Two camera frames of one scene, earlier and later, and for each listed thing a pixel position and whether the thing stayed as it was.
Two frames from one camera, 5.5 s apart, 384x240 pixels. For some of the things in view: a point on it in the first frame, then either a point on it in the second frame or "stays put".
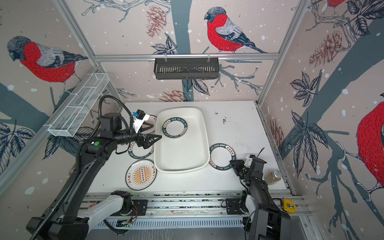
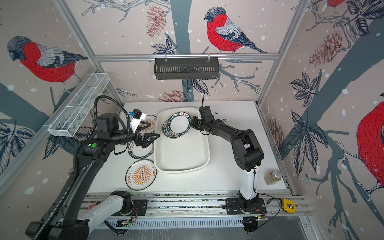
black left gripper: [146, 142] stays put
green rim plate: [220, 155] → [179, 123]
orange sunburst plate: [141, 174] stays put
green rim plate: [139, 152] stays put
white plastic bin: [190, 152] stays put
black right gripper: [237, 165] → [194, 122]
